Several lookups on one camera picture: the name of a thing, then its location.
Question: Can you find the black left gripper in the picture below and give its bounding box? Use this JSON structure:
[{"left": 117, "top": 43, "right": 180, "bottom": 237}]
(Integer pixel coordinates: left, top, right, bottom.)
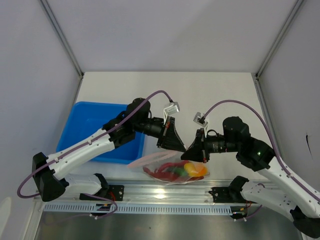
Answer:
[{"left": 134, "top": 116, "right": 186, "bottom": 153}]

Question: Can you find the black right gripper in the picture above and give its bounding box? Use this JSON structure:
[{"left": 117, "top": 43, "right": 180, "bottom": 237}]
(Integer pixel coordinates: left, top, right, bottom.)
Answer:
[{"left": 181, "top": 128, "right": 240, "bottom": 164}]

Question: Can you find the orange yellow toy mango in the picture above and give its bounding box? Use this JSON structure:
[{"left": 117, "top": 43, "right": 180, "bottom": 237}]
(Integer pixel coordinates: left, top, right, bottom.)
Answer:
[{"left": 183, "top": 162, "right": 209, "bottom": 177}]

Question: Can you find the clear pink zip top bag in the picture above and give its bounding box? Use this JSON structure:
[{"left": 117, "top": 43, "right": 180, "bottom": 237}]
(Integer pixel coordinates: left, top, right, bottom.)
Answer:
[{"left": 127, "top": 150, "right": 210, "bottom": 185}]

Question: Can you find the blue plastic bin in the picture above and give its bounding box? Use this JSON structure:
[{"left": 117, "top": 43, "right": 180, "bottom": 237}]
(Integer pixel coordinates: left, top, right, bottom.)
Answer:
[{"left": 56, "top": 101, "right": 145, "bottom": 165}]

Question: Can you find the green toy chili pepper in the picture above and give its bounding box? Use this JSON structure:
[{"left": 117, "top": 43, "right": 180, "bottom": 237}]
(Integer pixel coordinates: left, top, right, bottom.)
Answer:
[{"left": 172, "top": 167, "right": 188, "bottom": 177}]

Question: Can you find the red toy chili pepper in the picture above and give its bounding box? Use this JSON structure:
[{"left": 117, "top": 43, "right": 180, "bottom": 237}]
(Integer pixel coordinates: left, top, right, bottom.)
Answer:
[{"left": 142, "top": 161, "right": 188, "bottom": 183}]

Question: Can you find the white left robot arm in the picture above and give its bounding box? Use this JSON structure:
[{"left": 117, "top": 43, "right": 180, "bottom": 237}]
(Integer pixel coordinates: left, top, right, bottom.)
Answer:
[{"left": 32, "top": 98, "right": 186, "bottom": 202}]

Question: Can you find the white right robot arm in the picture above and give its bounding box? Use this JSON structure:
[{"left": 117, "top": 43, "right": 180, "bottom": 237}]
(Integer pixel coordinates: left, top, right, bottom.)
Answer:
[{"left": 181, "top": 116, "right": 320, "bottom": 239}]

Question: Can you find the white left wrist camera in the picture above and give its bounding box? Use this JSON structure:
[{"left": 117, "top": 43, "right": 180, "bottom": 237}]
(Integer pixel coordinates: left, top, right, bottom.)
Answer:
[{"left": 163, "top": 101, "right": 180, "bottom": 122}]

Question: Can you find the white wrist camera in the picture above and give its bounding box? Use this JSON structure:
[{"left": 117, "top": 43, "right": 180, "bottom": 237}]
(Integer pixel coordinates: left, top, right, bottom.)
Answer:
[
  {"left": 163, "top": 101, "right": 180, "bottom": 122},
  {"left": 193, "top": 112, "right": 209, "bottom": 134}
]

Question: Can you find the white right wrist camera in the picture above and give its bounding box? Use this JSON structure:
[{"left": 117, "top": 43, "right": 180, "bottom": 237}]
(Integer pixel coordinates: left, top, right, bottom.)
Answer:
[{"left": 193, "top": 112, "right": 209, "bottom": 134}]

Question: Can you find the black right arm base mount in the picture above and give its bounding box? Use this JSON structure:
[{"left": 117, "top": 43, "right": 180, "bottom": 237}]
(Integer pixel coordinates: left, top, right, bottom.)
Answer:
[{"left": 208, "top": 187, "right": 247, "bottom": 204}]

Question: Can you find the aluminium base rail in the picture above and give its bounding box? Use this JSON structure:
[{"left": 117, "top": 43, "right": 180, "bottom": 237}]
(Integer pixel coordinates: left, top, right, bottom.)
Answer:
[{"left": 33, "top": 175, "right": 231, "bottom": 205}]

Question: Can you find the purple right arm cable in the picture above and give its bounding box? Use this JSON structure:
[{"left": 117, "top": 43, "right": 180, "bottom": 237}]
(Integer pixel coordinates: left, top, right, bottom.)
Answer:
[{"left": 201, "top": 99, "right": 320, "bottom": 222}]

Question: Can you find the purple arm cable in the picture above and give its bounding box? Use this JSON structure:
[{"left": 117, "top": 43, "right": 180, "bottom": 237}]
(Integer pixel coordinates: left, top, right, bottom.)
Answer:
[
  {"left": 201, "top": 99, "right": 320, "bottom": 222},
  {"left": 16, "top": 90, "right": 175, "bottom": 222}
]

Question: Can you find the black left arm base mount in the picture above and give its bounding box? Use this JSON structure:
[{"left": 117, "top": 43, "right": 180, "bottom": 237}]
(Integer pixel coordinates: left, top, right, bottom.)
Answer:
[{"left": 79, "top": 185, "right": 125, "bottom": 202}]

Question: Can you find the slotted white cable duct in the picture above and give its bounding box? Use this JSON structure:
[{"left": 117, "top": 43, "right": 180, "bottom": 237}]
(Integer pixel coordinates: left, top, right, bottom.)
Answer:
[{"left": 43, "top": 202, "right": 233, "bottom": 216}]

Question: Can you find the right aluminium frame post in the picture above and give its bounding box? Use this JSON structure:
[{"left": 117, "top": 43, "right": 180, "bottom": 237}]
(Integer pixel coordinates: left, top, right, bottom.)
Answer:
[{"left": 254, "top": 0, "right": 307, "bottom": 78}]

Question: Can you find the aluminium frame post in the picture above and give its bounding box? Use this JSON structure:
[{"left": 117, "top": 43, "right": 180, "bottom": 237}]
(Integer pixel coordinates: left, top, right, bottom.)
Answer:
[
  {"left": 38, "top": 0, "right": 85, "bottom": 78},
  {"left": 254, "top": 0, "right": 307, "bottom": 78}
]

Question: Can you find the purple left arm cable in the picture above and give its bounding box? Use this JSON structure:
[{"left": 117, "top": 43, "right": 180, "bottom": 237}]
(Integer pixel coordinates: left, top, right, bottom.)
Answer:
[{"left": 16, "top": 90, "right": 175, "bottom": 222}]

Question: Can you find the left aluminium frame post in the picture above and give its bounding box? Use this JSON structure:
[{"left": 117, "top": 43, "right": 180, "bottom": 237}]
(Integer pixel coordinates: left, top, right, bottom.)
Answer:
[{"left": 38, "top": 0, "right": 85, "bottom": 78}]

